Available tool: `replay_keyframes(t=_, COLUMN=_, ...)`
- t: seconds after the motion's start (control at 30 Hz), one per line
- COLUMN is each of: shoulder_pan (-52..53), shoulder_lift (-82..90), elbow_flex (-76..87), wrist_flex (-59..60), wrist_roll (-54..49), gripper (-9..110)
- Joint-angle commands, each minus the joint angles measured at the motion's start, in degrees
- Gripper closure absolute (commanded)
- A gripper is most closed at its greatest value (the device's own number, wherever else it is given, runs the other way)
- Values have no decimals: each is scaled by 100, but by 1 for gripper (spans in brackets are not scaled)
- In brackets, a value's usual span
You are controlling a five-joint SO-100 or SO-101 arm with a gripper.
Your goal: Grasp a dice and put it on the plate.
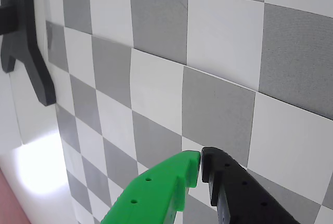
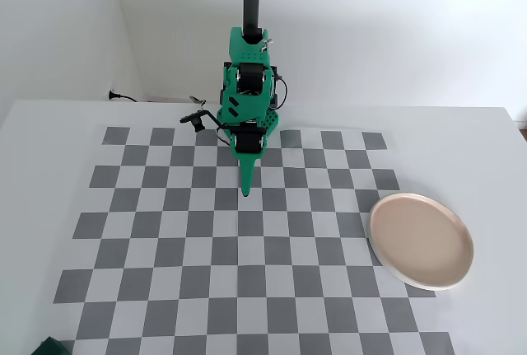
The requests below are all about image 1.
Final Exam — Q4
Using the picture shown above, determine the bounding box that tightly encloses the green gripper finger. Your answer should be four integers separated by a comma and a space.
100, 150, 201, 224

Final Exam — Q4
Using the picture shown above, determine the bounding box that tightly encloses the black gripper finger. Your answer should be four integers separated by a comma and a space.
199, 147, 300, 224

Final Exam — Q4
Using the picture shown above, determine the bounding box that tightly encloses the grey white checkerboard paper sheet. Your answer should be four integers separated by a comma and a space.
45, 20, 333, 224
43, 0, 333, 120

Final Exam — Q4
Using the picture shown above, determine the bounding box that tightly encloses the black plastic bracket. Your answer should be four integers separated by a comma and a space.
0, 0, 57, 107

